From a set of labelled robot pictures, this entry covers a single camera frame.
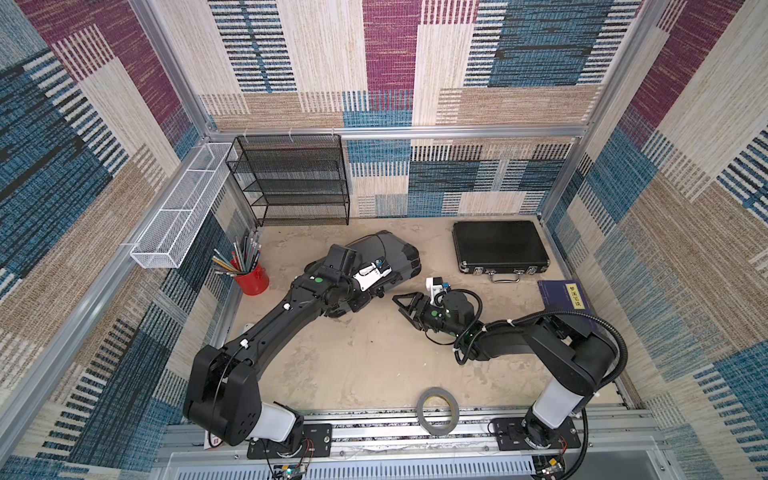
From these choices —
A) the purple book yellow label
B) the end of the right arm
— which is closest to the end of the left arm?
the end of the right arm

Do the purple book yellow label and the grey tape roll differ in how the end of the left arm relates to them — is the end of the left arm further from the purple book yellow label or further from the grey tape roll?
the purple book yellow label

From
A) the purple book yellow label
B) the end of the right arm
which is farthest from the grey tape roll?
the purple book yellow label

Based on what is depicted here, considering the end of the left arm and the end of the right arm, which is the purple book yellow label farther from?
the end of the left arm

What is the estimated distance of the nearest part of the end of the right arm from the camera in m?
0.77

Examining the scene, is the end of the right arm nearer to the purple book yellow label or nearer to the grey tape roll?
the grey tape roll

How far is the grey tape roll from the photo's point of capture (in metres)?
0.75

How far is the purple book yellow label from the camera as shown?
978mm

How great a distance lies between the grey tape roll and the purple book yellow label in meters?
0.45

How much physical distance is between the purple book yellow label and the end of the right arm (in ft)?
1.40

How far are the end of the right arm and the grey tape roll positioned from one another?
167 mm
